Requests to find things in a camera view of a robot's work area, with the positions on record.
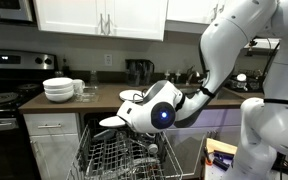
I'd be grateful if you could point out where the clear glass container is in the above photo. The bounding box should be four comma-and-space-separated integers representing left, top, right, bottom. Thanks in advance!
75, 87, 99, 103

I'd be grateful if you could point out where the chrome sink faucet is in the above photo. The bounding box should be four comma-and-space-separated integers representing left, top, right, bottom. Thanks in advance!
186, 66, 200, 85

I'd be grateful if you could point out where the stainless steel stove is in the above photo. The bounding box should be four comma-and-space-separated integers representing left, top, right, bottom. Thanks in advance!
0, 49, 58, 180

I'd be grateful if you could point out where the microwave oven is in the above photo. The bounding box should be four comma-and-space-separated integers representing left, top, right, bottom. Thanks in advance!
0, 0, 36, 24

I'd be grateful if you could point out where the wooden board with tools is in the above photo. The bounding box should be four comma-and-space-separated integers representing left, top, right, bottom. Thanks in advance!
204, 138, 237, 180

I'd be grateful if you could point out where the stack of white bowls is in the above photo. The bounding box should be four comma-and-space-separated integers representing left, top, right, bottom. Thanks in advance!
43, 77, 74, 102

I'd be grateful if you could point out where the white upper cabinet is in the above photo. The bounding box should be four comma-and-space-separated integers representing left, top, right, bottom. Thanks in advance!
33, 0, 168, 41

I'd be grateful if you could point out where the clear glass bottle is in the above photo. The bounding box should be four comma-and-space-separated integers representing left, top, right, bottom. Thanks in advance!
90, 70, 98, 89

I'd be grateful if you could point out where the white top plate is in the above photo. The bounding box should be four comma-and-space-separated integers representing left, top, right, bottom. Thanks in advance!
99, 116, 126, 128

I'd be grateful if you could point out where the dishwasher wire rack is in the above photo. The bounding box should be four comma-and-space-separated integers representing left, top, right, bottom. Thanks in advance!
65, 121, 183, 180

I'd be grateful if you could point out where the white wall outlet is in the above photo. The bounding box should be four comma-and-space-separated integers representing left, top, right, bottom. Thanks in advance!
104, 54, 112, 66

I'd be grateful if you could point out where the kitchen sink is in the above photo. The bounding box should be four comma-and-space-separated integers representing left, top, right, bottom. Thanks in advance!
175, 84, 247, 101

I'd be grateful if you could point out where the white lower cabinet drawer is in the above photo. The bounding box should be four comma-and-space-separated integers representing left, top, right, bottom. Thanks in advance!
24, 113, 77, 135

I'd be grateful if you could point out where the white plate pile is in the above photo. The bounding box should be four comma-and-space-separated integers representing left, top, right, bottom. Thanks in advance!
119, 90, 143, 102

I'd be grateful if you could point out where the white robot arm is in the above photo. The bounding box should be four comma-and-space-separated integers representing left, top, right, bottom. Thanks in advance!
117, 0, 288, 180

